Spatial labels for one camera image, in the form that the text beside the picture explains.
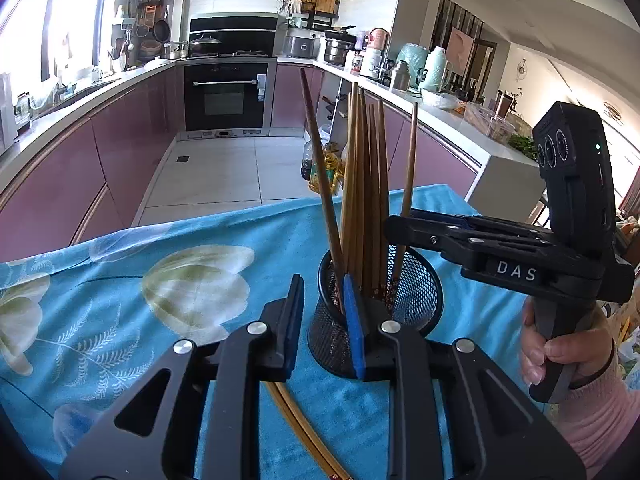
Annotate silver rice cooker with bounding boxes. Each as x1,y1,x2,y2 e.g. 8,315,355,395
282,35,321,59

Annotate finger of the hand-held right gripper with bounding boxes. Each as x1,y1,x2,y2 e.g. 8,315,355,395
411,210,567,242
384,214,552,267

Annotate wok with glass lid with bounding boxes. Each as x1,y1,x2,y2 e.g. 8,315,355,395
189,34,222,56

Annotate mint green thermos jug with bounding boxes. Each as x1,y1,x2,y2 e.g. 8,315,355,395
425,46,454,92

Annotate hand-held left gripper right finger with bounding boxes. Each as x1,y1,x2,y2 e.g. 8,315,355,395
342,274,588,480

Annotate bundle of bamboo chopsticks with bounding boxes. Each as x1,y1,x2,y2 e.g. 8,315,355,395
340,80,393,302

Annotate kitchen window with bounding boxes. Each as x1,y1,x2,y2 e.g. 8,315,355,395
0,0,126,97

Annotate steel thermos bottle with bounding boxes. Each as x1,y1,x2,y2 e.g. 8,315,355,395
389,60,410,90

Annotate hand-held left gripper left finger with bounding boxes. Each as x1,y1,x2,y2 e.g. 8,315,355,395
60,274,306,480

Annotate person's right hand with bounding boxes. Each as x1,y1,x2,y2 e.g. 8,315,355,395
519,301,616,388

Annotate black range hood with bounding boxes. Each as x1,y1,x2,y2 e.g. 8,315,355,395
189,12,278,58

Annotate mint green covered appliance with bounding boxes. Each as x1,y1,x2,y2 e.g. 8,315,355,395
396,42,431,89

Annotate green leafy vegetables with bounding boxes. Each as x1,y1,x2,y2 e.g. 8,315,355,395
510,132,539,154

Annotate yellow cooking oil bottle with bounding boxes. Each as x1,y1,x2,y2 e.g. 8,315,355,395
309,142,347,194

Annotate black mesh utensil holder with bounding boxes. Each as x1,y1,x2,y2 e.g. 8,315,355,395
306,245,445,380

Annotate black countertop storage rack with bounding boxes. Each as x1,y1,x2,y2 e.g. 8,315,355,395
282,0,341,31

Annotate white microwave oven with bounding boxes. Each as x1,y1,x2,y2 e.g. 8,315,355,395
0,72,18,154

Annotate dark brown wooden chopstick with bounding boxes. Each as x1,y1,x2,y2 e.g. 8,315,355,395
299,67,347,286

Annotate steel steamer pot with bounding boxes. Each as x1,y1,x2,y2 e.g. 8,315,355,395
324,39,357,66

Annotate clear plastic food container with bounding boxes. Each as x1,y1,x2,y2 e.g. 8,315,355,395
462,101,516,141

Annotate mid brown wooden chopstick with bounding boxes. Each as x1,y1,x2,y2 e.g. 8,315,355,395
390,101,419,283

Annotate clear bottle dark liquid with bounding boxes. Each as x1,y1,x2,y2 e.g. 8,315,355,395
301,140,316,181

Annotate blue floral tablecloth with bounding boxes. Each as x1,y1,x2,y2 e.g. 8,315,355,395
0,185,556,480

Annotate person's right forearm pink sleeve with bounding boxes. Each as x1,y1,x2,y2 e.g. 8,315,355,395
560,345,640,480

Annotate light bamboo chopstick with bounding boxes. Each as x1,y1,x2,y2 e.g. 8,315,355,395
279,384,351,480
267,384,335,480

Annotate pink lower cabinets window side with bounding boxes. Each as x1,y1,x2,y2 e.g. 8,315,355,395
0,60,186,263

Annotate black built-in oven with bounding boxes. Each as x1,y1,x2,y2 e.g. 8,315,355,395
182,57,277,139

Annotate pink lower cabinets rack side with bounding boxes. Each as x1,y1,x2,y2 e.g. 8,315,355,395
272,62,482,202

